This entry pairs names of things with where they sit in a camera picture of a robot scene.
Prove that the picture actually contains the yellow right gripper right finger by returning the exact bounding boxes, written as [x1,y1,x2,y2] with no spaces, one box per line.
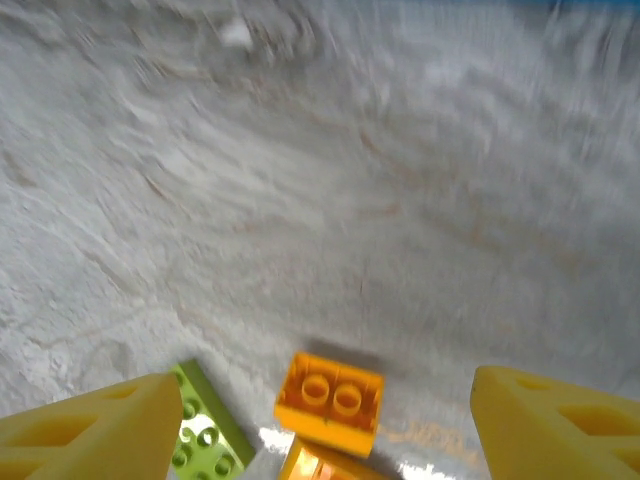
[468,364,640,480]

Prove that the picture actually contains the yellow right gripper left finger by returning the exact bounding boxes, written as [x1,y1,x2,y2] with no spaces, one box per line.
[0,371,184,480]

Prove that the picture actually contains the long lime green lego brick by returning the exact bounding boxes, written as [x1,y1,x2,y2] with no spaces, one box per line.
[166,358,258,480]

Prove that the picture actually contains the orange yellow lego brick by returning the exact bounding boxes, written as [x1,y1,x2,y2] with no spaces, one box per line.
[276,438,394,480]

